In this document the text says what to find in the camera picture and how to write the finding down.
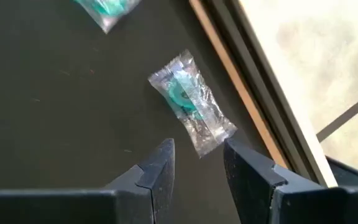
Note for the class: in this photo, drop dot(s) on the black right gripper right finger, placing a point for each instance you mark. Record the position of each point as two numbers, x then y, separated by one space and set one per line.
306 207

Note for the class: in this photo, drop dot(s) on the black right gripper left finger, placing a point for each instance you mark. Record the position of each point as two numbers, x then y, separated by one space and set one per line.
73 208

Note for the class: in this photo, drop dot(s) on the teal candy in clear wrapper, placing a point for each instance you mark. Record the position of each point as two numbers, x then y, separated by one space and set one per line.
188 96
110 7

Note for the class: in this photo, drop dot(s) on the black textured table mat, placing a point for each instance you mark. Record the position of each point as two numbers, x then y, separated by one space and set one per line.
57 93

